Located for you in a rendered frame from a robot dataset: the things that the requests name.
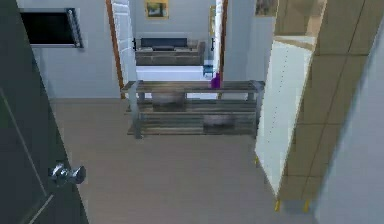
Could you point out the grey slatted wooden shelf rack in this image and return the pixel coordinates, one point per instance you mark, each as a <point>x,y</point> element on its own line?
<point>193,110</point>

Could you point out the grey box on rack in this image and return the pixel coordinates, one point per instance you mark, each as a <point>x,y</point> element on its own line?
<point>168,101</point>
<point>218,122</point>

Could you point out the purple bottle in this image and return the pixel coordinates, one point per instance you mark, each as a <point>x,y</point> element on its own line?
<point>215,81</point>

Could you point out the white low table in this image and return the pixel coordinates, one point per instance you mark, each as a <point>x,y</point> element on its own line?
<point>170,72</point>

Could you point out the grey sofa with dark cushion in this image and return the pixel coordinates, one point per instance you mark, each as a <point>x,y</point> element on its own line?
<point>170,51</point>

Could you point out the white room door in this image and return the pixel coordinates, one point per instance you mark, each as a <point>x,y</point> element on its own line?
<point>123,43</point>

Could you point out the white and beige tall cupboard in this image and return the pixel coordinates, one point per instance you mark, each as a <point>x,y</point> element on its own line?
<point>310,110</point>

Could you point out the silver round door knob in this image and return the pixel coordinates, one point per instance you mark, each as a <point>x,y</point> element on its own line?
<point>66,174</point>

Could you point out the dark grey room door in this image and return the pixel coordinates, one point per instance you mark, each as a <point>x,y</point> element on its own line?
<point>23,116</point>

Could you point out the yellow framed wall picture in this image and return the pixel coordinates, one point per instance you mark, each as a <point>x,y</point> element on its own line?
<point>156,9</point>

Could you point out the brown framed wall picture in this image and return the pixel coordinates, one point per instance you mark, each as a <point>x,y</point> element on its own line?
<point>266,7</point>

